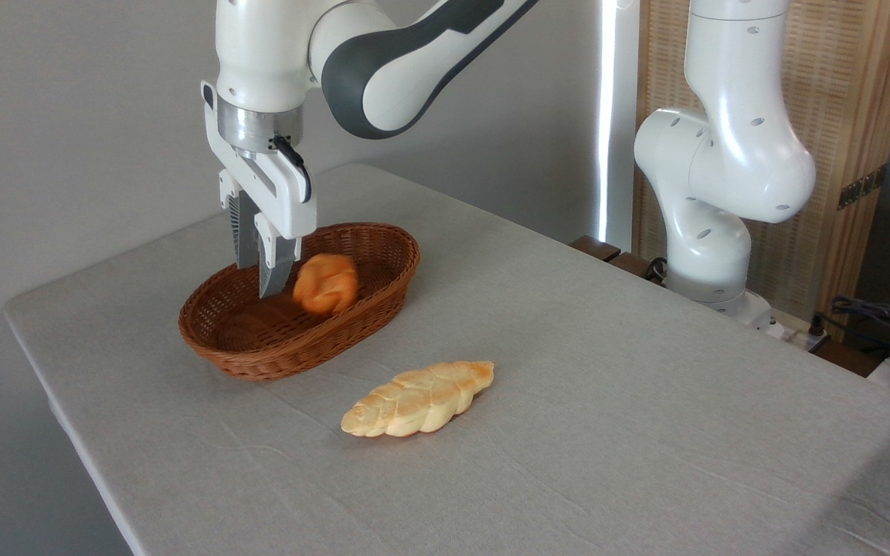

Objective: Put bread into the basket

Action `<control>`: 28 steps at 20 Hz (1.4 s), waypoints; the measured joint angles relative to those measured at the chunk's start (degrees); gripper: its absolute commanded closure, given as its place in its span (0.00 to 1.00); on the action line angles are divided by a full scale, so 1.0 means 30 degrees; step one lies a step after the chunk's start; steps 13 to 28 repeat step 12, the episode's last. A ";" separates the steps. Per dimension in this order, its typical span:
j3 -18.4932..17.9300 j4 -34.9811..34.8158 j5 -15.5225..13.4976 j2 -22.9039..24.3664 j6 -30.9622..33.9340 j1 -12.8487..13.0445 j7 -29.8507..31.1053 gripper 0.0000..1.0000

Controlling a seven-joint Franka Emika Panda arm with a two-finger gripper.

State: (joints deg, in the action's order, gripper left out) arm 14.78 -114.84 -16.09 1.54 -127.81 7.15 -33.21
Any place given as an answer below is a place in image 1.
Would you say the dark brown wooden block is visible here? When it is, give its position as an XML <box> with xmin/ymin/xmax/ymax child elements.
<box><xmin>571</xmin><ymin>236</ymin><xmax>666</xmax><ymax>283</ymax></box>

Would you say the black cable bundle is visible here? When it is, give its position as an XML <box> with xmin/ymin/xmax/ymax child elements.
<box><xmin>830</xmin><ymin>296</ymin><xmax>890</xmax><ymax>364</ymax></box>

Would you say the black metal screen hinge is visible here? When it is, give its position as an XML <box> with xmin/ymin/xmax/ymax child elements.
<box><xmin>837</xmin><ymin>164</ymin><xmax>888</xmax><ymax>211</ymax></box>

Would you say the grey tablecloth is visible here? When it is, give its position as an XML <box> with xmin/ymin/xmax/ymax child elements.
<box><xmin>3</xmin><ymin>162</ymin><xmax>890</xmax><ymax>556</ymax></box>

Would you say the round bread roll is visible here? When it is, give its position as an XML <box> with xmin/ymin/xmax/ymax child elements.
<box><xmin>292</xmin><ymin>253</ymin><xmax>359</xmax><ymax>316</ymax></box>

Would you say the brown wicker oval basket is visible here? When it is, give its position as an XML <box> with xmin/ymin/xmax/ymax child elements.
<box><xmin>178</xmin><ymin>222</ymin><xmax>421</xmax><ymax>382</ymax></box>

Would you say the long braided bread loaf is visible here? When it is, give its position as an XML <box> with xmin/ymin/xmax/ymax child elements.
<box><xmin>341</xmin><ymin>361</ymin><xmax>495</xmax><ymax>439</ymax></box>

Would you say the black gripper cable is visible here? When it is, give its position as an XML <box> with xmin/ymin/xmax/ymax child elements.
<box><xmin>270</xmin><ymin>134</ymin><xmax>313</xmax><ymax>204</ymax></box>

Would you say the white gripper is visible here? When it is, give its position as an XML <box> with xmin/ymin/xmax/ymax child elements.
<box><xmin>201</xmin><ymin>80</ymin><xmax>318</xmax><ymax>300</ymax></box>

